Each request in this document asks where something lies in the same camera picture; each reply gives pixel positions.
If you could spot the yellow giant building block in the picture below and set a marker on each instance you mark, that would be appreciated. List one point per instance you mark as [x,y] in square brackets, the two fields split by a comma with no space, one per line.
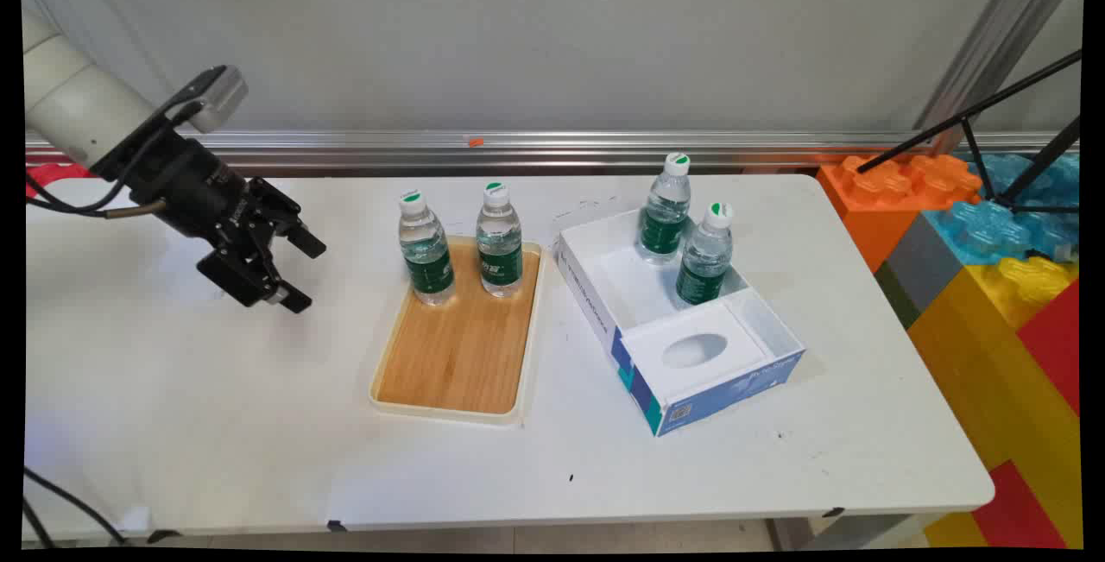
[993,372]

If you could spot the red giant building block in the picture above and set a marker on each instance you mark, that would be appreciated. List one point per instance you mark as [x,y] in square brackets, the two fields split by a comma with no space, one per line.
[1057,346]
[1019,510]

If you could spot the horizontal aluminium rail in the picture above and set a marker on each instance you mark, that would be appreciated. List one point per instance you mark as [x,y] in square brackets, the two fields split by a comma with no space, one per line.
[552,148]

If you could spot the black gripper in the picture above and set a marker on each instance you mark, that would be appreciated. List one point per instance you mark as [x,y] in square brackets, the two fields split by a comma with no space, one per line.
[186,182]

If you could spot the wooden tray with cream rim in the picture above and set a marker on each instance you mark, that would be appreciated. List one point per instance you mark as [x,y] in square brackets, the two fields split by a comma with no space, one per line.
[462,346]

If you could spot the green label water bottle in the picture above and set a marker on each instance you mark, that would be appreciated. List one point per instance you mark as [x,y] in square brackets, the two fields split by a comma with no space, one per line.
[426,255]
[666,212]
[500,247]
[704,260]

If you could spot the orange giant building block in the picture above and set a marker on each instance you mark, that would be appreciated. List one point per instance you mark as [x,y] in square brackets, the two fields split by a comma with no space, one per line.
[880,199]

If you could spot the white and blue cardboard box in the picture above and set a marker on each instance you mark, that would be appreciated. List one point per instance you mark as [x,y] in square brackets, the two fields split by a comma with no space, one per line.
[691,355]

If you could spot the grey giant building block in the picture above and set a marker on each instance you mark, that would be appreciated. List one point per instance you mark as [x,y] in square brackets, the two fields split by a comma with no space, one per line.
[924,264]

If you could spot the red cloth object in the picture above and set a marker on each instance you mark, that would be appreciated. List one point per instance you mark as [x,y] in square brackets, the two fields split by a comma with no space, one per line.
[52,175]

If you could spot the slanted aluminium post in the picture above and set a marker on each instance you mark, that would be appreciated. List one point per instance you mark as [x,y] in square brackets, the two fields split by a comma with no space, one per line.
[993,44]

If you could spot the grey table leg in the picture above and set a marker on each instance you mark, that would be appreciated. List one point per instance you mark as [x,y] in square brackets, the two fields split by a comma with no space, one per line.
[855,532]

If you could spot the translucent blue building block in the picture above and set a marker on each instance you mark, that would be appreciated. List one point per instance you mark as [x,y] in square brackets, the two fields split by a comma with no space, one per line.
[1001,217]

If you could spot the dark green building block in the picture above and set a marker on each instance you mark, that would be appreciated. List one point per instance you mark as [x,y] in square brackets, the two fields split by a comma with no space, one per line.
[898,294]

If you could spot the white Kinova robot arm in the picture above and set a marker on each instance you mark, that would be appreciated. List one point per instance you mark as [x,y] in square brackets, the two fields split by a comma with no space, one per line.
[69,104]

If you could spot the black tripod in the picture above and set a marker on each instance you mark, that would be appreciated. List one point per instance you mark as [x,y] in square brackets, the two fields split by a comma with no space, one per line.
[975,122]

